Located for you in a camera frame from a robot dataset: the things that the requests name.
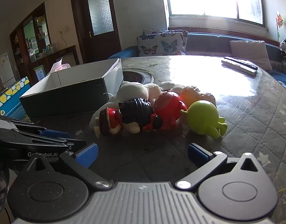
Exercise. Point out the blue sofa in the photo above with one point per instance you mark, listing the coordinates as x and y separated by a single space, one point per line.
203 43

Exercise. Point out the white-lined dark cardboard box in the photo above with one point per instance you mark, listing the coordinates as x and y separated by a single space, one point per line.
70 91

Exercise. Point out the dark wooden glass-panel door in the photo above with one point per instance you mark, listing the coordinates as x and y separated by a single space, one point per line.
98 39

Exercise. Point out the plain grey pillow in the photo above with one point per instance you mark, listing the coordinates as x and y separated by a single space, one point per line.
250 54

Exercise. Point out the dark remote control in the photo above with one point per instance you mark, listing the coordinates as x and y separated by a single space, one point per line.
242 63

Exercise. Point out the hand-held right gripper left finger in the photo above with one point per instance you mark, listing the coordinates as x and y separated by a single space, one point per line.
87 155

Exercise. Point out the grey quilted desktop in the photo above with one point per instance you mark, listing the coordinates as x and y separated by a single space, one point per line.
245 112

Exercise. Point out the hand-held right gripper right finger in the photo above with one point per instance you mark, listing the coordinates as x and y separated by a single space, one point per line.
199 153

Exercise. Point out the colourful pinwheel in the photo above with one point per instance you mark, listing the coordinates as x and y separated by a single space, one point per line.
278 19

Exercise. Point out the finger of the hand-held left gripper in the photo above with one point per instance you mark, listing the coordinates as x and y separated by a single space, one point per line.
63 142
54 134

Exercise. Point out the dark wooden display cabinet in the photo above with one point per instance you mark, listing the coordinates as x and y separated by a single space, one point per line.
23 58

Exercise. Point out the black white cow plush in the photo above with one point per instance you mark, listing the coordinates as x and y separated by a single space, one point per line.
284 45

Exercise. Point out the black-haired doll figure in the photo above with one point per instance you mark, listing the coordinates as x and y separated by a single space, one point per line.
136 109

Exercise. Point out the round metal table hotplate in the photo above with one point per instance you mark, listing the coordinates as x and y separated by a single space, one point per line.
143 75

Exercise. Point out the butterfly print pillow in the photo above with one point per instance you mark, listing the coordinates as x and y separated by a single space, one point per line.
185 36
157 44

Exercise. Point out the red round toy figure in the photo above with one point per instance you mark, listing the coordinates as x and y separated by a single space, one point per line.
168 108

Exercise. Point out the white plush rabbit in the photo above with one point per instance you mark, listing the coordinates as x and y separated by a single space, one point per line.
133 90

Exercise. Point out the white refrigerator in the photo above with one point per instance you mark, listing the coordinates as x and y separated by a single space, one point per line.
4 71

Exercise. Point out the brown-haired doll figure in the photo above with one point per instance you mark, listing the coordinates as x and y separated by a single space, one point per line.
109 123

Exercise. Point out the blue yellow spotted box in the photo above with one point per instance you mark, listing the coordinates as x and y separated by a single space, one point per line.
9 95

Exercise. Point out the plastic tissue pack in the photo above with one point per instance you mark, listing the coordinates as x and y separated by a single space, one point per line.
60 66

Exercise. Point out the orange plush toy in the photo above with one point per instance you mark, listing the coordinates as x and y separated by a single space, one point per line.
197 95

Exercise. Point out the person's left hand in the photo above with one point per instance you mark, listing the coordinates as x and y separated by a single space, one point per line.
0 186

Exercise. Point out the green alien toy figure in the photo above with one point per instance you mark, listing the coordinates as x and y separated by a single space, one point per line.
202 117

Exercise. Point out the white remote control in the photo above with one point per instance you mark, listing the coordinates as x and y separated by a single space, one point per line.
236 67

